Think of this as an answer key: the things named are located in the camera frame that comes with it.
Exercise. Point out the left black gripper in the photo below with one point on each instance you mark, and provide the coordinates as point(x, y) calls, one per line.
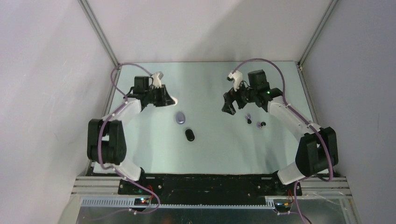
point(165, 99)

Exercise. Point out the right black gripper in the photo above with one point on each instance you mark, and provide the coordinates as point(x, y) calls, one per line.
point(229, 97)

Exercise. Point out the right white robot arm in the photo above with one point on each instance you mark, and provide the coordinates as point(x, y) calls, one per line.
point(317, 149)

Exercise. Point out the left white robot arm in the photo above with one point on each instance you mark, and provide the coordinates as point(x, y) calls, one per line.
point(106, 141)

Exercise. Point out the purple earbud charging case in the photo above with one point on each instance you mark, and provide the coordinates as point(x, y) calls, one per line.
point(180, 118)

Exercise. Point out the black earbud charging case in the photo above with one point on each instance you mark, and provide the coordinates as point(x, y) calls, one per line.
point(190, 136)

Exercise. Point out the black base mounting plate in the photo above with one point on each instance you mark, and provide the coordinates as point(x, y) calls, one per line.
point(212, 189)

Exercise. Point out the left controller circuit board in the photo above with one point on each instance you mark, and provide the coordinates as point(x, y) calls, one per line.
point(141, 202)

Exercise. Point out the controller circuit board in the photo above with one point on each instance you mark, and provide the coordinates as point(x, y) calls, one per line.
point(141, 202)
point(283, 207)

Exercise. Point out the right controller circuit board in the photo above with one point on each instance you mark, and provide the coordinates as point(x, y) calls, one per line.
point(283, 207)

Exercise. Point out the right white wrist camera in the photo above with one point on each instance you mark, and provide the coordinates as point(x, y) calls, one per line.
point(236, 78)

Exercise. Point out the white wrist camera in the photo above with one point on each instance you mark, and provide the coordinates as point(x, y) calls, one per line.
point(156, 79)
point(236, 78)

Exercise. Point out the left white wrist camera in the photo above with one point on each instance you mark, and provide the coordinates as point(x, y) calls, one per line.
point(156, 79)

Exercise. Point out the grey slotted cable duct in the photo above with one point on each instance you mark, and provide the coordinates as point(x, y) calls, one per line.
point(125, 202)

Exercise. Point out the left aluminium frame post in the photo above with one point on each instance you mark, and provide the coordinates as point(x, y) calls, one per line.
point(88, 11)

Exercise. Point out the aluminium frame post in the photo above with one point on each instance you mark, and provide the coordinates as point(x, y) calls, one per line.
point(88, 11)
point(318, 30)

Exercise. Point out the right aluminium frame post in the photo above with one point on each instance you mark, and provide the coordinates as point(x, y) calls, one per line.
point(318, 30)

